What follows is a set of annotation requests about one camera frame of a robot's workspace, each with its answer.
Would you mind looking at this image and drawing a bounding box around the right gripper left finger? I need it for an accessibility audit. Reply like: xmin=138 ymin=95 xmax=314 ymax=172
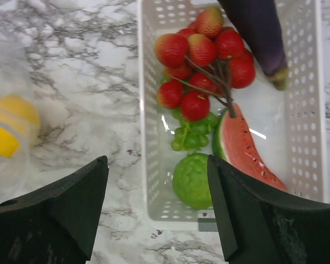
xmin=0 ymin=156 xmax=109 ymax=263

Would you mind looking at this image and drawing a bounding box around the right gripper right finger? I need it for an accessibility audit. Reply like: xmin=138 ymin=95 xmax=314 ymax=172
xmin=207 ymin=156 xmax=330 ymax=263

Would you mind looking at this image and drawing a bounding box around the clear dotted zip bag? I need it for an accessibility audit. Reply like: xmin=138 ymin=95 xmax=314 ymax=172
xmin=0 ymin=32 xmax=40 ymax=204

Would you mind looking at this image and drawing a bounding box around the green round guava fruit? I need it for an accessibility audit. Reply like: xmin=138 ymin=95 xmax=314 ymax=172
xmin=172 ymin=153 xmax=212 ymax=210

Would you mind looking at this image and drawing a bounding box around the white perforated plastic basket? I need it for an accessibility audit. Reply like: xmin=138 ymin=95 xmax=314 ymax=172
xmin=137 ymin=1 xmax=328 ymax=232

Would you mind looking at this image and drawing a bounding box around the yellow bell pepper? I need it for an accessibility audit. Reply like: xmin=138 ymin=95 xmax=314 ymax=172
xmin=0 ymin=94 xmax=41 ymax=158

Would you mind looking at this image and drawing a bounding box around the green grapes bunch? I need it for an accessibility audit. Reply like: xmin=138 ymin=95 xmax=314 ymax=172
xmin=161 ymin=76 xmax=219 ymax=152

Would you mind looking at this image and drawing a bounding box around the red lychee bunch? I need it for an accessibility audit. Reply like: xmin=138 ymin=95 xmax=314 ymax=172
xmin=154 ymin=6 xmax=256 ymax=122

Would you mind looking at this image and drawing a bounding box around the red watermelon slice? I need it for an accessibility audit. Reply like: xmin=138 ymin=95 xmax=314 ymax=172
xmin=212 ymin=103 xmax=287 ymax=192

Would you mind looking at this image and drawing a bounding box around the purple eggplant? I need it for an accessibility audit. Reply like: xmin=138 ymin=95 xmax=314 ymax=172
xmin=219 ymin=0 xmax=288 ymax=91

